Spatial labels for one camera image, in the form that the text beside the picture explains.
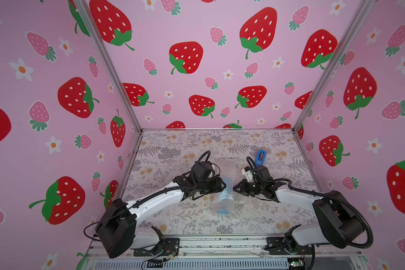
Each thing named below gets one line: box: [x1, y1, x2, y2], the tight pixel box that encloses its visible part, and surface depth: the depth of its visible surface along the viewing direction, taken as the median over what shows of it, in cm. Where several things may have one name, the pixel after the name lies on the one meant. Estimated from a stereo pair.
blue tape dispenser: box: [254, 149, 268, 167], surface depth 103 cm
